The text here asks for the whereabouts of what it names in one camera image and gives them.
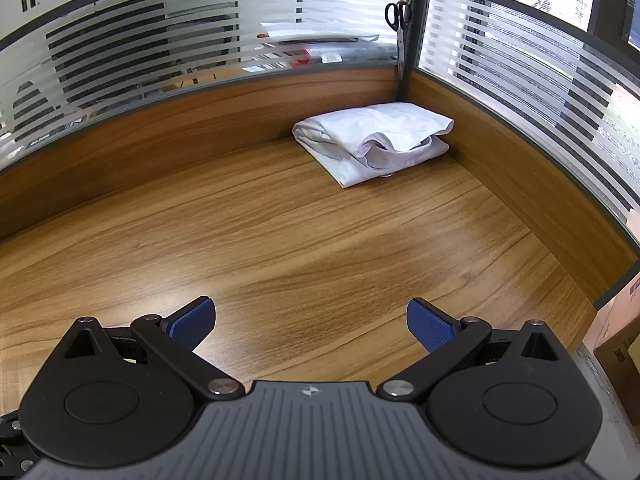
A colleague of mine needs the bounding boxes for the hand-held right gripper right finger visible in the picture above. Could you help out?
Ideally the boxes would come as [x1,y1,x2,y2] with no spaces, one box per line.
[376,297,577,403]

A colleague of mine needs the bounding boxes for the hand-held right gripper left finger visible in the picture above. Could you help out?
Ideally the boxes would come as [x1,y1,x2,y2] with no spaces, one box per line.
[62,296,246,402]

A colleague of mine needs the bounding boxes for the white shirt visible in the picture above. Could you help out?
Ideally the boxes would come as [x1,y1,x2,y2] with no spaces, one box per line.
[292,101,455,189]

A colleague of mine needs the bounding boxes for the cardboard box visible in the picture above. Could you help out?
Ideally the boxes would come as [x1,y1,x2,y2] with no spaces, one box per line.
[592,272,640,446]

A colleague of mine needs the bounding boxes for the wood and glass desk partition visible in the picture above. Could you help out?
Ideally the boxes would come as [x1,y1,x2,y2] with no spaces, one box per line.
[0,0,640,306]

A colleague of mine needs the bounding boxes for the black-handled scissors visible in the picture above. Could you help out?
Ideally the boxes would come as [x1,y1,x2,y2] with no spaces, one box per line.
[384,0,413,31]

